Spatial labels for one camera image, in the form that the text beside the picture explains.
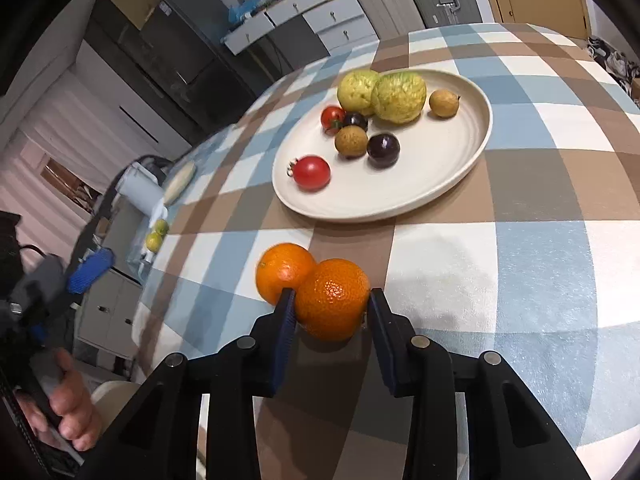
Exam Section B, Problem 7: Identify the person's left hand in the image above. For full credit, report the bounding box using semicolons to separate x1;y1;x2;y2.
17;350;104;453

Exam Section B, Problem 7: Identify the white drawer desk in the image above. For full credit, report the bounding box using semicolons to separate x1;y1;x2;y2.
221;0;379;57

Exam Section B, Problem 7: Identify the blue plastic bag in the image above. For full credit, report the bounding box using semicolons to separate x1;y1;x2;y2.
227;0;264;24

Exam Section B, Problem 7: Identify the grey low cabinet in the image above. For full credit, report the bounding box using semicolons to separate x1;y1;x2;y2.
75;267;144;362

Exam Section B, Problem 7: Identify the small red tomato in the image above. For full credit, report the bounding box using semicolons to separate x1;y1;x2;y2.
320;105;347;136

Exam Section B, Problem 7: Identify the yellow green guava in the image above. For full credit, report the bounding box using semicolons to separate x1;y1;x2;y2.
371;72;427;125
337;70;382;117

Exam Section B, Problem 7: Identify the large red tomato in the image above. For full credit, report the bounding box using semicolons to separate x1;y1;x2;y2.
287;155;332;192

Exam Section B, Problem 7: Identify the cream round plate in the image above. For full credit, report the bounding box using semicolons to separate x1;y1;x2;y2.
272;68;494;224

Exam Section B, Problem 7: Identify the dark refrigerator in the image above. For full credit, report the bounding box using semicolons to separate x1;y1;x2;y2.
82;0;262;134

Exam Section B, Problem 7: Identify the brown round fruit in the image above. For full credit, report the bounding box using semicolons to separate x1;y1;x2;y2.
428;89;461;119
334;125;369;159

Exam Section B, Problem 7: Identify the orange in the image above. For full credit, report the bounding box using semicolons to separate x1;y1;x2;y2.
295;258;371;343
255;243;317;306

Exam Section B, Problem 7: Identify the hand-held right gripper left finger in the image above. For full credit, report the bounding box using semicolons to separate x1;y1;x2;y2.
80;287;298;480

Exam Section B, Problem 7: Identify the light blue checked cloth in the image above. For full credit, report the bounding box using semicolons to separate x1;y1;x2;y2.
99;157;202;282

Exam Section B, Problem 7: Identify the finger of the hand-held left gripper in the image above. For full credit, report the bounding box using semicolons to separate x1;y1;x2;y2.
66;250;117;295

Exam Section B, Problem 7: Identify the pile of shoes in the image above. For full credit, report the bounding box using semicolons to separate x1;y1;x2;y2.
587;35;640;92

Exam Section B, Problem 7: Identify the white curtain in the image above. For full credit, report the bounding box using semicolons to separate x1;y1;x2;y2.
0;67;197;281

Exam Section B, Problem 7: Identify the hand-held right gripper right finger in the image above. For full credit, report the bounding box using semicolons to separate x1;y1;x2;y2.
367;287;591;480

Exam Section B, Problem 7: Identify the white kettle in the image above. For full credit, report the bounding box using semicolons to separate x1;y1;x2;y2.
116;162;166;216

